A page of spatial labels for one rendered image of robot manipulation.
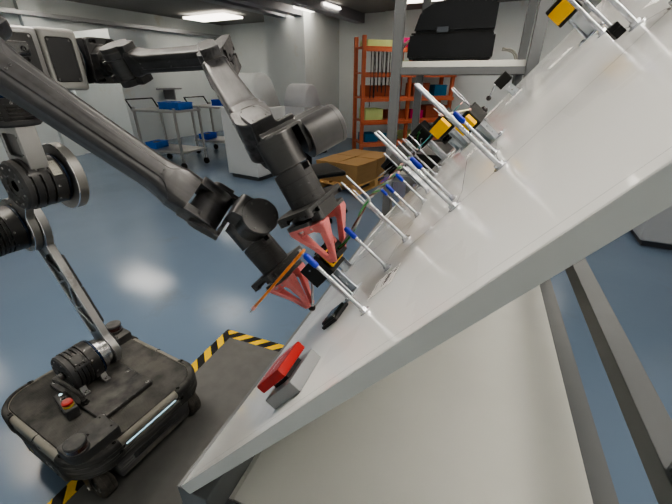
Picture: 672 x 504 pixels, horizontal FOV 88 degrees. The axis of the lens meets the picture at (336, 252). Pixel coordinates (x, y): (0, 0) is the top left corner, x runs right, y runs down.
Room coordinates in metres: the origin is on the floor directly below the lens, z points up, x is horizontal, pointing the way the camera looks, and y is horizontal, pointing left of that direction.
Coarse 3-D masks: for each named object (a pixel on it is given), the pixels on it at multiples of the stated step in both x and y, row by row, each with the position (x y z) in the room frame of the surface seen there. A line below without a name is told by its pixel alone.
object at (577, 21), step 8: (560, 0) 0.75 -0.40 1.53; (576, 0) 0.74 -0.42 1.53; (552, 8) 0.76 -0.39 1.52; (568, 16) 0.74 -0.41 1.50; (576, 16) 0.77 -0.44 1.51; (560, 24) 0.75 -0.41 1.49; (576, 24) 0.77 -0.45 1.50; (584, 24) 0.76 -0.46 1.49; (600, 24) 0.74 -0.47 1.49; (584, 32) 0.76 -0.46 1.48; (592, 32) 0.75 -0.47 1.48; (584, 40) 0.75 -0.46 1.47
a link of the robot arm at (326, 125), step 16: (240, 112) 0.56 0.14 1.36; (256, 112) 0.55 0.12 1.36; (304, 112) 0.57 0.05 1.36; (320, 112) 0.54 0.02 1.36; (336, 112) 0.54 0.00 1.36; (256, 128) 0.53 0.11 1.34; (320, 128) 0.52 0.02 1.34; (336, 128) 0.53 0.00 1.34; (320, 144) 0.51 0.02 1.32; (336, 144) 0.55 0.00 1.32
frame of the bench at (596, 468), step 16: (544, 288) 0.95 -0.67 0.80; (544, 304) 0.86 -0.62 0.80; (560, 320) 0.78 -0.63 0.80; (560, 336) 0.72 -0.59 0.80; (560, 352) 0.66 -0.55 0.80; (560, 368) 0.61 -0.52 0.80; (576, 368) 0.61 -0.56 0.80; (576, 384) 0.56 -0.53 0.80; (576, 400) 0.52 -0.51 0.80; (576, 416) 0.48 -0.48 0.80; (592, 416) 0.48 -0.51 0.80; (576, 432) 0.44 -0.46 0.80; (592, 432) 0.44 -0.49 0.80; (592, 448) 0.41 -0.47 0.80; (592, 464) 0.38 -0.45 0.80; (592, 480) 0.35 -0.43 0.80; (608, 480) 0.35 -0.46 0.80; (592, 496) 0.33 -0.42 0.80; (608, 496) 0.33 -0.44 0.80
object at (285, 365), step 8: (296, 344) 0.32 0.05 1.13; (288, 352) 0.31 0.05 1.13; (296, 352) 0.31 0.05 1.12; (280, 360) 0.30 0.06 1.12; (288, 360) 0.29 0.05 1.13; (296, 360) 0.31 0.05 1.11; (272, 368) 0.30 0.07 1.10; (280, 368) 0.28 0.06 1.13; (288, 368) 0.28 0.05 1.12; (264, 376) 0.30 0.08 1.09; (272, 376) 0.28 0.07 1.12; (280, 376) 0.28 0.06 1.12; (288, 376) 0.28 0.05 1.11; (264, 384) 0.28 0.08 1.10; (272, 384) 0.28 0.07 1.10; (280, 384) 0.29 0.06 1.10; (264, 392) 0.28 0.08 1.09
